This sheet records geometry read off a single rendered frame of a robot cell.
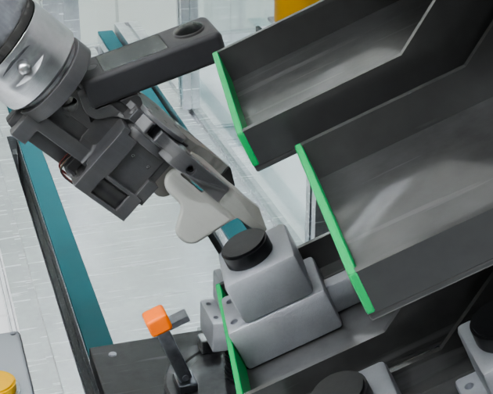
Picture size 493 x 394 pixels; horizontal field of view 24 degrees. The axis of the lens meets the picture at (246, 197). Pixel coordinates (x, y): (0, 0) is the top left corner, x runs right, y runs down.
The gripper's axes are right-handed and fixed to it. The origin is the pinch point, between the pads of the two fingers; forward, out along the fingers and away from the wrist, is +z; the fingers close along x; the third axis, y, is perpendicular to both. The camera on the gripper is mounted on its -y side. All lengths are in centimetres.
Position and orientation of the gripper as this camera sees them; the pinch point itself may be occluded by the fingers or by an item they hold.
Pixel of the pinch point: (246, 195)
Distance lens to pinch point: 96.2
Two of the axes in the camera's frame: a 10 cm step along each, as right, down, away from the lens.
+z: 6.9, 5.4, 4.9
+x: 2.9, 4.1, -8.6
